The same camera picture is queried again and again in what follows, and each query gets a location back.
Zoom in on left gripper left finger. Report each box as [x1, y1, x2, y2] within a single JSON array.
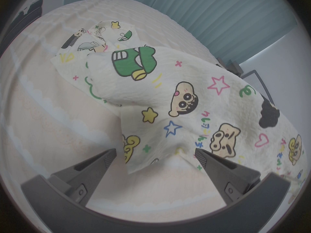
[[50, 149, 117, 206]]

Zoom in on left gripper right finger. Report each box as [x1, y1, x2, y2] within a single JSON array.
[[195, 148, 261, 207]]

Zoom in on white printed pyjama top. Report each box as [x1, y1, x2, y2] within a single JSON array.
[[51, 20, 309, 203]]

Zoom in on bed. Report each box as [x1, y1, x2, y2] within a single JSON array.
[[0, 0, 276, 225]]

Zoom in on grey bedside table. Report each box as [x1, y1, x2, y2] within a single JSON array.
[[216, 57, 243, 78]]

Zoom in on blue-green curtain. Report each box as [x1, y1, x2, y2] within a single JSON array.
[[64, 0, 298, 64]]

